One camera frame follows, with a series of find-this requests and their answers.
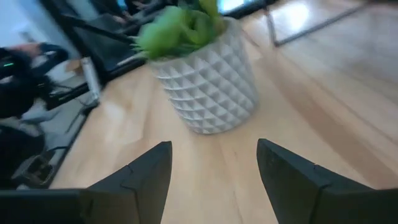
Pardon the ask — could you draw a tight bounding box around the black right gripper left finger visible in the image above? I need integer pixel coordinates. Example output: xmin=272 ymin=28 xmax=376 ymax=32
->
xmin=83 ymin=141 xmax=173 ymax=224

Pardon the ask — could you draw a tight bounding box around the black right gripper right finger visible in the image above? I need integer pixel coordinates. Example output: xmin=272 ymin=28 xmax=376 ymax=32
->
xmin=256 ymin=138 xmax=398 ymax=224

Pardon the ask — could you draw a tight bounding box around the silver aluminium bar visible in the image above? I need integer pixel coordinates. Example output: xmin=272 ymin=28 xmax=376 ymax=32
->
xmin=80 ymin=57 xmax=102 ymax=108

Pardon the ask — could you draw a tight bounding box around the green potted plant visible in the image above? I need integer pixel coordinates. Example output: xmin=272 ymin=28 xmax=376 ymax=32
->
xmin=148 ymin=17 xmax=259 ymax=135

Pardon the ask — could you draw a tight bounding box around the green artificial plant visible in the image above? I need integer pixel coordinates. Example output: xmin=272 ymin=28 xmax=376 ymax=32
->
xmin=130 ymin=0 xmax=228 ymax=60

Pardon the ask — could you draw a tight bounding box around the person's hand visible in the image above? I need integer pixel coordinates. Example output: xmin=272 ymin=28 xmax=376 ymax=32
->
xmin=7 ymin=42 xmax=43 ymax=58

